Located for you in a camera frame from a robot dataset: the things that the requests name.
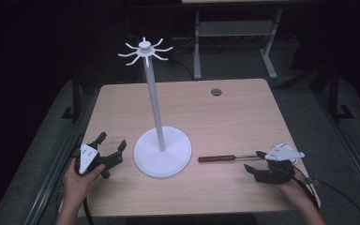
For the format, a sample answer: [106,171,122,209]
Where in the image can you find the person's left hand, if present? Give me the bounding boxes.
[62,158,106,206]

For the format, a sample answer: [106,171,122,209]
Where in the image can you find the grey metal floor rail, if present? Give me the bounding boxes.
[313,92,360,201]
[24,93,99,225]

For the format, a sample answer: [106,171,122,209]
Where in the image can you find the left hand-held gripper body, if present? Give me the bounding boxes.
[74,142,125,180]

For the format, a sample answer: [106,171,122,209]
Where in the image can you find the white hook stand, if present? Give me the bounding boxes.
[117,37,193,179]

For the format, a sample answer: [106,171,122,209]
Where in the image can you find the wooden-handled metal tool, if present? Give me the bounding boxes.
[198,154,263,163]

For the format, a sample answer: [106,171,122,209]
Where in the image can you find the black metal stand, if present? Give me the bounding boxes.
[61,69,83,122]
[326,64,354,122]

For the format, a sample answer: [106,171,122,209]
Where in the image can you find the thick black cable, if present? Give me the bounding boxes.
[82,196,96,225]

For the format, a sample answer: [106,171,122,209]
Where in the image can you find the black cable with grey plug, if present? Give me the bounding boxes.
[307,176,360,225]

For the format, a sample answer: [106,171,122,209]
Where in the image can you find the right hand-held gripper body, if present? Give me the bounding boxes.
[252,145,306,186]

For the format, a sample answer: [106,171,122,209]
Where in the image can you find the person's right hand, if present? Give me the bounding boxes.
[274,177,317,209]

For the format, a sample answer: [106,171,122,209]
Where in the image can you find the grey metal desk frame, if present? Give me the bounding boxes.
[192,8,285,81]

